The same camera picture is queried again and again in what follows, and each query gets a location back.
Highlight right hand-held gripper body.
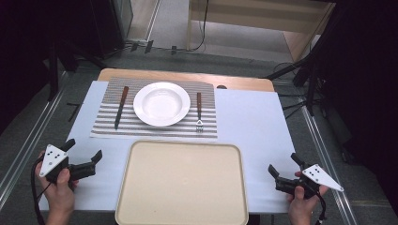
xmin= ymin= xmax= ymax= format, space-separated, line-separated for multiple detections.
xmin=275 ymin=163 xmax=344 ymax=200

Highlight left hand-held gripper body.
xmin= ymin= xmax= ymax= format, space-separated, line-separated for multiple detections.
xmin=39 ymin=143 xmax=97 ymax=184

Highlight wooden-handled knife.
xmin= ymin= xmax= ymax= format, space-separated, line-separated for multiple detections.
xmin=114 ymin=85 xmax=130 ymax=130

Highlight white plate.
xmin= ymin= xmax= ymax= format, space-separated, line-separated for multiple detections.
xmin=132 ymin=82 xmax=191 ymax=128

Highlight beige tray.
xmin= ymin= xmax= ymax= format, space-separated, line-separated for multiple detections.
xmin=115 ymin=140 xmax=250 ymax=225

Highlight wooden-handled fork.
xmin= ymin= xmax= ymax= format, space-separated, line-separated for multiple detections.
xmin=195 ymin=92 xmax=205 ymax=133

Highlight person's right hand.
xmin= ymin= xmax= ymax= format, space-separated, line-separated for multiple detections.
xmin=286 ymin=186 xmax=329 ymax=219

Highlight person's left hand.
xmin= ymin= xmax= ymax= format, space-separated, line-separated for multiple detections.
xmin=35 ymin=151 xmax=79 ymax=217

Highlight light blue table mat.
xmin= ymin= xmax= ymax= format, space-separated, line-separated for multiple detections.
xmin=38 ymin=80 xmax=297 ymax=216

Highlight black metal stand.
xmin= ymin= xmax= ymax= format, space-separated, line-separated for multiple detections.
xmin=46 ymin=38 xmax=107 ymax=102
xmin=264 ymin=0 xmax=345 ymax=117

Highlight striped placemat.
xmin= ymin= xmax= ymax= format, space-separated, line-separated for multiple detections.
xmin=89 ymin=77 xmax=219 ymax=140

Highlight black cabinet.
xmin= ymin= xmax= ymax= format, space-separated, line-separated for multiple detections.
xmin=88 ymin=0 xmax=134 ymax=59

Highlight light wooden shelf unit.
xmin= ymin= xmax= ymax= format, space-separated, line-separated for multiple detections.
xmin=186 ymin=0 xmax=337 ymax=62

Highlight metal floor rail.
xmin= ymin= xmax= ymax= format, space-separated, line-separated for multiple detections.
xmin=0 ymin=71 xmax=69 ymax=210
xmin=297 ymin=93 xmax=360 ymax=225

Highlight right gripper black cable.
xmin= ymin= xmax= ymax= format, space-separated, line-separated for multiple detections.
xmin=308 ymin=181 xmax=329 ymax=225

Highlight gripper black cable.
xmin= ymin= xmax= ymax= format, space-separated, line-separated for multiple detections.
xmin=30 ymin=156 xmax=54 ymax=225
xmin=308 ymin=181 xmax=329 ymax=225

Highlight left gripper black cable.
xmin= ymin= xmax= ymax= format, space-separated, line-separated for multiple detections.
xmin=30 ymin=156 xmax=54 ymax=225

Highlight black floor cables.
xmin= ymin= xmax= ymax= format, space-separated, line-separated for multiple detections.
xmin=273 ymin=62 xmax=314 ymax=120

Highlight hanging black cable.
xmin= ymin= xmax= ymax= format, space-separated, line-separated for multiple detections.
xmin=191 ymin=0 xmax=210 ymax=53

